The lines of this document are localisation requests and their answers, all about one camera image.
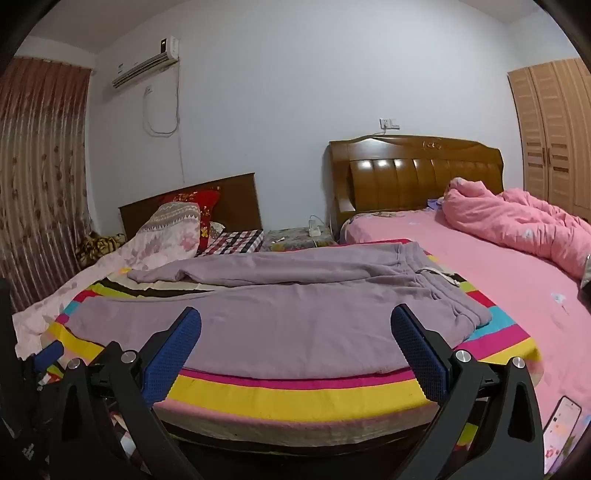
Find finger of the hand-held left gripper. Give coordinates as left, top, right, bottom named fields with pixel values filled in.
left=30, top=340, right=64, bottom=374

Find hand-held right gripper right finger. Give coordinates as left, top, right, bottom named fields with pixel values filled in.
left=390, top=303, right=546, bottom=480

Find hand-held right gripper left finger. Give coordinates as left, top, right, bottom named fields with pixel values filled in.
left=48, top=306, right=204, bottom=480

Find purple pants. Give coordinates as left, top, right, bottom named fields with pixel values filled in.
left=69, top=241, right=492, bottom=380

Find checked bedsheet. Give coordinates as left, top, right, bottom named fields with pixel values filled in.
left=108, top=406, right=144, bottom=467

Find rainbow striped blanket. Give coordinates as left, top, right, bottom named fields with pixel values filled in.
left=39, top=237, right=541, bottom=457

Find pink floral quilt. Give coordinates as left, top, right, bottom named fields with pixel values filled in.
left=11, top=202, right=204, bottom=361

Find tiger print blanket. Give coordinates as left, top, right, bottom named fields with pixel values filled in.
left=75, top=231, right=126, bottom=267

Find checkered plaid cloth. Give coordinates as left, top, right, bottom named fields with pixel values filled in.
left=196, top=229, right=265, bottom=257

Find red pillow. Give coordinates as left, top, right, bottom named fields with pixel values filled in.
left=159, top=187, right=222, bottom=252

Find smartphone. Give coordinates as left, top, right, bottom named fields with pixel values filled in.
left=542, top=396, right=583, bottom=450

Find dark wooden headboard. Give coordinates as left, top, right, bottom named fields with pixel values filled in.
left=119, top=172, right=263, bottom=238

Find cloth-covered nightstand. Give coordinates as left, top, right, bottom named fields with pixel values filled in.
left=267, top=227, right=338, bottom=252

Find brown floral curtain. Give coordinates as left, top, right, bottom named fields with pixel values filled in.
left=0, top=56, right=93, bottom=315

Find glossy brown headboard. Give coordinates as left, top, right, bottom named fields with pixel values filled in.
left=329, top=135, right=505, bottom=241

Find light wooden wardrobe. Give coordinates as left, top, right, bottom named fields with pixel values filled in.
left=507, top=58, right=591, bottom=220

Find white air conditioner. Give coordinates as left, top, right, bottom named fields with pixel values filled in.
left=111, top=36, right=181, bottom=89

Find air conditioner cable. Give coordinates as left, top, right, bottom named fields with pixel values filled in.
left=142, top=60, right=186, bottom=185

